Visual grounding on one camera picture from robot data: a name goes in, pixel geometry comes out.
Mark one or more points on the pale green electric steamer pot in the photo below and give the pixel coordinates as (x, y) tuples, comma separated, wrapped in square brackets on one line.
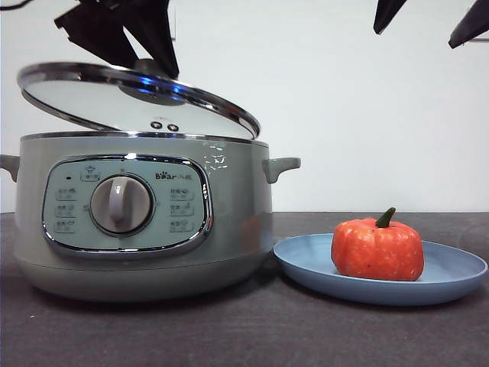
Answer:
[(237, 214)]

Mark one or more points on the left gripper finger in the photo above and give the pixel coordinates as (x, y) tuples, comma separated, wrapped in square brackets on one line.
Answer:
[(95, 30), (153, 30)]

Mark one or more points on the glass lid with green knob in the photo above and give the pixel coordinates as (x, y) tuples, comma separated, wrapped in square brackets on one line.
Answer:
[(95, 99)]

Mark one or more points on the blue round plate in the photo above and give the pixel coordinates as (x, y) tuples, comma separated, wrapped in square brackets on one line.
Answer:
[(305, 264)]

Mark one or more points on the orange pumpkin with green stem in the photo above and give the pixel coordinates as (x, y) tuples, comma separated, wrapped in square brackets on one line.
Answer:
[(376, 250)]

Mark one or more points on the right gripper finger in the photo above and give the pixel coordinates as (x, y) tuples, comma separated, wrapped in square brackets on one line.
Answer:
[(473, 26), (386, 15)]

